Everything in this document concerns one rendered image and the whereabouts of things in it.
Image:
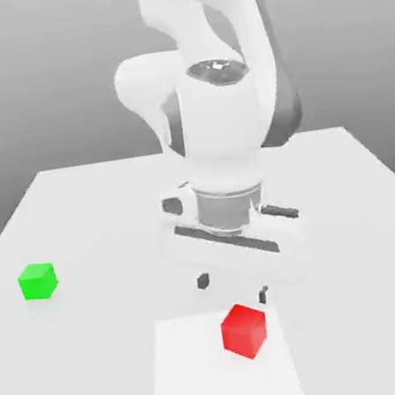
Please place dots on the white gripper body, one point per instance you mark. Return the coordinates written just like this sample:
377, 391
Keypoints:
227, 253

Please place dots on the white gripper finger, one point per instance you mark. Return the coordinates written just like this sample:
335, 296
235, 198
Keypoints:
203, 281
263, 295

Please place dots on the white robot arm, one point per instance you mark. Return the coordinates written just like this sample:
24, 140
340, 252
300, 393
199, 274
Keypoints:
219, 126

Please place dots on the small red cube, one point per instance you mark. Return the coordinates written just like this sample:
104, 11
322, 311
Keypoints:
243, 333

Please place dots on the small green cube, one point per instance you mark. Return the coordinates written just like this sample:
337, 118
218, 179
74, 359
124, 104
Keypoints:
37, 282

